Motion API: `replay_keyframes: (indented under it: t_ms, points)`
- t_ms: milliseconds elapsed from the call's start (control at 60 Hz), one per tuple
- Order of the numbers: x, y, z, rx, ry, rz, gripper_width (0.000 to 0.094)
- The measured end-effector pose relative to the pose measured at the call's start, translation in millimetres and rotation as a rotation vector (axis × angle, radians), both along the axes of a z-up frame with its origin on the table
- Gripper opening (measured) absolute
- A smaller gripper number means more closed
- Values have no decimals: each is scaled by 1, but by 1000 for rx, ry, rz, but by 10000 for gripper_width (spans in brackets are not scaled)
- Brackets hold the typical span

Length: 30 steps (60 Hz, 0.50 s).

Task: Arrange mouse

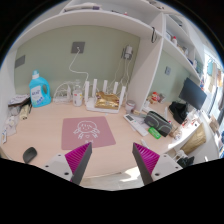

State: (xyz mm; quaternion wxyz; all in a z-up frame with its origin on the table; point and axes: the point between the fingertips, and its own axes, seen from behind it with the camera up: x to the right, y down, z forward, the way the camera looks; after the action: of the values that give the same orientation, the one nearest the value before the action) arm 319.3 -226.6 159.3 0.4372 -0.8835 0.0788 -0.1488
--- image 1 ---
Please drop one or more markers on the green small box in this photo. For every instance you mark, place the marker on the green small box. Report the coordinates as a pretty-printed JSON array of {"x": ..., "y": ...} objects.
[{"x": 154, "y": 133}]

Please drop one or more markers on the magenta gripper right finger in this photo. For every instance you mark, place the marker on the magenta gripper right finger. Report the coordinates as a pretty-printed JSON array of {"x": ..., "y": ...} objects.
[{"x": 146, "y": 161}]

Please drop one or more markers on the white wifi router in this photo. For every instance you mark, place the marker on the white wifi router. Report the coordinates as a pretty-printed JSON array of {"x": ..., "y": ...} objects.
[{"x": 90, "y": 96}]

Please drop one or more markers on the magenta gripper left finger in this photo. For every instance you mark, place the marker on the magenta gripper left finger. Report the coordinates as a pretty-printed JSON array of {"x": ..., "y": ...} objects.
[{"x": 78, "y": 160}]

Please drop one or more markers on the pile of wrapped items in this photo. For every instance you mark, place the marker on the pile of wrapped items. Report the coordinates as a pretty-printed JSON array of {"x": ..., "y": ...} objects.
[{"x": 18, "y": 109}]

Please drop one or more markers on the white wall shelf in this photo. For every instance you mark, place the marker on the white wall shelf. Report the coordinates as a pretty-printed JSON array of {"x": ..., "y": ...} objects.
[{"x": 160, "y": 28}]

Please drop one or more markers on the pink mouse pad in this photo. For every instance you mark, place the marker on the pink mouse pad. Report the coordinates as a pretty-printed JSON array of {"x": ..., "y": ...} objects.
[{"x": 80, "y": 131}]

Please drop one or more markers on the white plastic bottle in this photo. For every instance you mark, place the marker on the white plastic bottle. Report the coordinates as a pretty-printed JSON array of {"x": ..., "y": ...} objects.
[{"x": 77, "y": 95}]

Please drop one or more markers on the white power adapter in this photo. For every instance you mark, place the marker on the white power adapter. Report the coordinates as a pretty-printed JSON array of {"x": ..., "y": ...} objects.
[{"x": 128, "y": 52}]

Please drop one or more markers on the black computer mouse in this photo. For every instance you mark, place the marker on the black computer mouse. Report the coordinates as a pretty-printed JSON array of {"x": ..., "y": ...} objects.
[{"x": 29, "y": 154}]

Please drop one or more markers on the grey pencil case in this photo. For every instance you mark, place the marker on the grey pencil case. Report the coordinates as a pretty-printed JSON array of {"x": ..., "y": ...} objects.
[{"x": 153, "y": 119}]

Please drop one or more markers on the small grey cup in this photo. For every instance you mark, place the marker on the small grey cup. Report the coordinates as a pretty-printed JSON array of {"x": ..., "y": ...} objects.
[{"x": 129, "y": 106}]

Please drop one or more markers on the blue detergent bottle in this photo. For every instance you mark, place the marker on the blue detergent bottle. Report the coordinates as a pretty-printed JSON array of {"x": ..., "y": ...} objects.
[{"x": 39, "y": 90}]

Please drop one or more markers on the gold snack bag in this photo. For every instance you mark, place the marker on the gold snack bag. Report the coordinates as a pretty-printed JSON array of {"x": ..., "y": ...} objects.
[{"x": 106, "y": 101}]

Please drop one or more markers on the black bag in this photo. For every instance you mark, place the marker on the black bag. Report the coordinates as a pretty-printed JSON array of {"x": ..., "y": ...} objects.
[{"x": 179, "y": 111}]

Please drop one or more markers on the black computer monitor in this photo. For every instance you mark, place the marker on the black computer monitor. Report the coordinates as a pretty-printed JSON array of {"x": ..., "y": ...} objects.
[{"x": 192, "y": 94}]

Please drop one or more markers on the grey wall socket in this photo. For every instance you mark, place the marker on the grey wall socket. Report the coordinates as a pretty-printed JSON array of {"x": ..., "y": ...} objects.
[{"x": 78, "y": 47}]

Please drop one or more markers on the white remote control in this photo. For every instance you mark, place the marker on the white remote control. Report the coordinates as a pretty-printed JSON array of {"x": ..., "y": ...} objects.
[{"x": 135, "y": 125}]

